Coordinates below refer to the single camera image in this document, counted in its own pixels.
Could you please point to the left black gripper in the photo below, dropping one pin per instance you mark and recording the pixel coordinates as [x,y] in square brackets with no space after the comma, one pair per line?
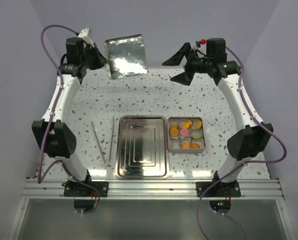
[101,60]

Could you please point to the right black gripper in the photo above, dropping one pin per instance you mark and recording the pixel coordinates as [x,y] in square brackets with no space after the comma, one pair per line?
[185,78]

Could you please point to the square tin lid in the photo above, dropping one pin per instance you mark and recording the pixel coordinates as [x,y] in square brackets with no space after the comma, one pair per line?
[126,57]

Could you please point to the orange fish cookie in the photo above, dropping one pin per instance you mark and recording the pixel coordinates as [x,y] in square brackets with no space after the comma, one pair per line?
[188,124]

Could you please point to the pink sandwich cookie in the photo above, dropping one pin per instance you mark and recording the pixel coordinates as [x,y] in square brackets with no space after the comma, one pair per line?
[184,132]

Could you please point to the pink cookie tin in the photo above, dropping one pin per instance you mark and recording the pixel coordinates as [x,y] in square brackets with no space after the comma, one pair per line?
[177,141]

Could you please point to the green sandwich cookie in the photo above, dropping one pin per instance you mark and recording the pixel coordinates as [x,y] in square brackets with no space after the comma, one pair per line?
[197,136]
[171,143]

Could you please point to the flower edged orange cookie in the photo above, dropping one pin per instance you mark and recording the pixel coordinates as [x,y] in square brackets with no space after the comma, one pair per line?
[186,145]

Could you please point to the orange chip cookie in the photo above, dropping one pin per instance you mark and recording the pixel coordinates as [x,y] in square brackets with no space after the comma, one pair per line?
[195,145]

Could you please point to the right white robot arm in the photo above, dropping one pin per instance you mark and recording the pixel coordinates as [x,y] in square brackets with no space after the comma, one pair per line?
[252,134]

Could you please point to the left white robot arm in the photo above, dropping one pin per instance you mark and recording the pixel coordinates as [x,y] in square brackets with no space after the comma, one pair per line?
[52,134]

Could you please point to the large steel tray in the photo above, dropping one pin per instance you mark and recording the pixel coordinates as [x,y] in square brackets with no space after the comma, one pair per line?
[142,152]

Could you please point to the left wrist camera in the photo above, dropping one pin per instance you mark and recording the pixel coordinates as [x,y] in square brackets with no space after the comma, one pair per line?
[85,34]

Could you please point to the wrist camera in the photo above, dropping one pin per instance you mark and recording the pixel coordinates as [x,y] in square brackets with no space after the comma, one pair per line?
[85,34]
[200,45]

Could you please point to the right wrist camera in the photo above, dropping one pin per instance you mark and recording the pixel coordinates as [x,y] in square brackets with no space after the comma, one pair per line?
[200,45]

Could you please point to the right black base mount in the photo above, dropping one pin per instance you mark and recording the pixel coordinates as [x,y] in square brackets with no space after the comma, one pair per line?
[221,190]

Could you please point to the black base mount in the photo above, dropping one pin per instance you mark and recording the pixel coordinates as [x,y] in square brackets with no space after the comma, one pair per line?
[75,189]
[221,190]

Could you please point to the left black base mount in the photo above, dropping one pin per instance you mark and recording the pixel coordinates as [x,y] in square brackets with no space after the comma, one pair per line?
[75,189]

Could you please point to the aluminium rail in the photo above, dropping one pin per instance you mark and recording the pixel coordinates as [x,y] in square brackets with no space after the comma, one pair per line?
[263,189]

